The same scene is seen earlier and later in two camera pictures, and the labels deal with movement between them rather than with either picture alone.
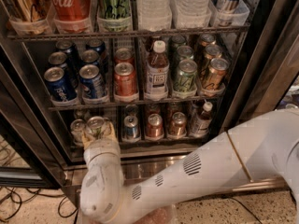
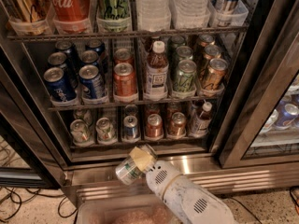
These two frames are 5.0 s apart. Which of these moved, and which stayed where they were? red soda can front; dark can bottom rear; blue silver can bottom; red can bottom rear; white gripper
Moved: white gripper
Stayed: red soda can front; dark can bottom rear; red can bottom rear; blue silver can bottom
